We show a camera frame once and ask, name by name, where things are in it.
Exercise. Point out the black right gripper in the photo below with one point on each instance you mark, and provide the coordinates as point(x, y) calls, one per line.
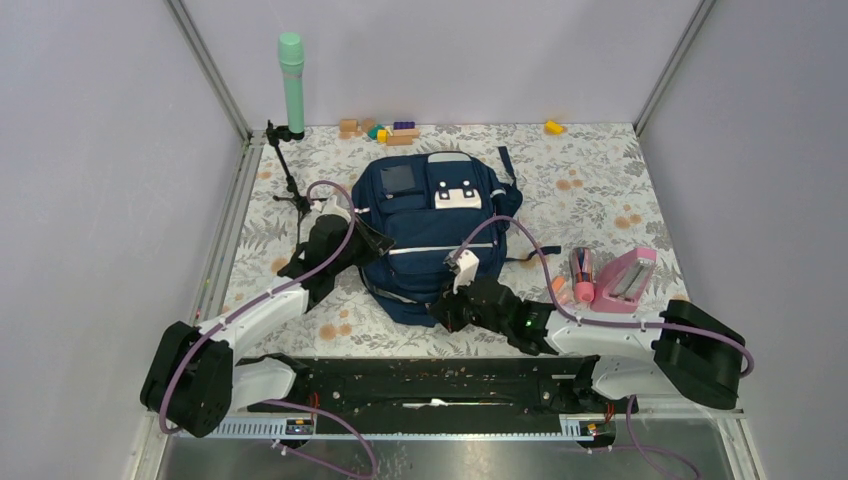
point(445, 311)

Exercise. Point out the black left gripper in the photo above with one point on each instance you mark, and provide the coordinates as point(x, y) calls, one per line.
point(376, 244)

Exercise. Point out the navy blue student backpack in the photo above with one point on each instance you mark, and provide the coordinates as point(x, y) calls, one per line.
point(429, 204)

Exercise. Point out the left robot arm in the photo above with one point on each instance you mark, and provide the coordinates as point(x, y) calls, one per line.
point(199, 375)

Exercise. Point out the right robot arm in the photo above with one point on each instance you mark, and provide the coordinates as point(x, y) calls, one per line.
point(679, 350)

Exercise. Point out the long wooden block front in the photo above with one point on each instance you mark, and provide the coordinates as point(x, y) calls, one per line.
point(399, 140)

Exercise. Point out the long wooden block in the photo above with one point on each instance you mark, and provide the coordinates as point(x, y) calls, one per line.
point(399, 140)
point(413, 132)

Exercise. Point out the teal toy block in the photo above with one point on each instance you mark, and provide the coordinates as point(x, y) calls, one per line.
point(374, 132)

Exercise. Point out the long wooden block rear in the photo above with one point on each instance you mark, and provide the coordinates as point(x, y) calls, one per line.
point(413, 132)

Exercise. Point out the purple studded toy brick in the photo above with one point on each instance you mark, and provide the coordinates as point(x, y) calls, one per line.
point(404, 125)

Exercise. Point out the orange highlighter pen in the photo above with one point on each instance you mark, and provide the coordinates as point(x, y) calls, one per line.
point(560, 287)

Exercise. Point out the light wooden cube block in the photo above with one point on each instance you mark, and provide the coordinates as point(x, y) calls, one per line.
point(348, 125)

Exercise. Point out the black tripod stand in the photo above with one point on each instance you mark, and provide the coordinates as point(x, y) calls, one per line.
point(276, 134)

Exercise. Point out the pink box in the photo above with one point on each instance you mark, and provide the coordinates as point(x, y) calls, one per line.
point(621, 283)

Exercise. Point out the yellow block far right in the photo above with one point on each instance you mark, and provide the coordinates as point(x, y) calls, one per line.
point(553, 128)

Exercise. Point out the green microphone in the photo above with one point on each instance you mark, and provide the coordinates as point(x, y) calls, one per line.
point(291, 58)

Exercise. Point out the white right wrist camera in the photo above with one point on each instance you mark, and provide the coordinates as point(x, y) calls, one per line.
point(464, 265)

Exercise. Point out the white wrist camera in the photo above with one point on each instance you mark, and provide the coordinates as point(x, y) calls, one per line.
point(331, 206)
point(464, 265)

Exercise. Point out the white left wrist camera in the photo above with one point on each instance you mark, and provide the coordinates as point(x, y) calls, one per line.
point(331, 206)

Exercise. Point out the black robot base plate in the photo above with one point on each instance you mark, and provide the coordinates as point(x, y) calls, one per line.
point(352, 387)

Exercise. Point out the slotted metal cable rail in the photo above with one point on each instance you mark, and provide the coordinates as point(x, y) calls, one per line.
point(485, 424)

